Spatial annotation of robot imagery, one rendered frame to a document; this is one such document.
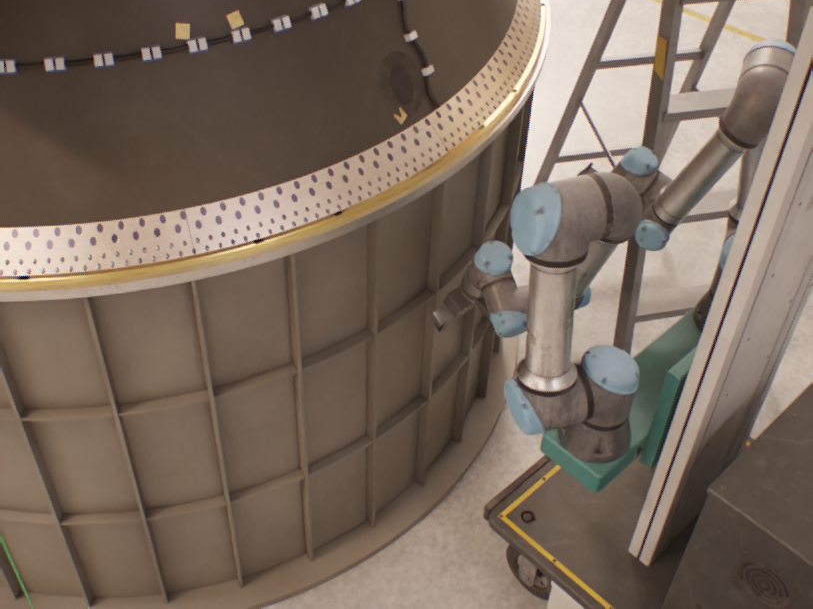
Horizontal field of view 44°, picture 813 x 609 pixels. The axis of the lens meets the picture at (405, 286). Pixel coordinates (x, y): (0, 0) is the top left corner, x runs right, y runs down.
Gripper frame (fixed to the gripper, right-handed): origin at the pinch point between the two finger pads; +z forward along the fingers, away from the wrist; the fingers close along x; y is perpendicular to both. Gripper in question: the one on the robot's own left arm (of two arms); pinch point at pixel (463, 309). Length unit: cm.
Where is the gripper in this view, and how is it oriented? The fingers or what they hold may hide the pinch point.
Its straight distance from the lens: 237.0
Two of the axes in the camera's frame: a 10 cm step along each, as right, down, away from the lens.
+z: -1.7, 3.8, 9.1
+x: -8.0, 4.8, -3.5
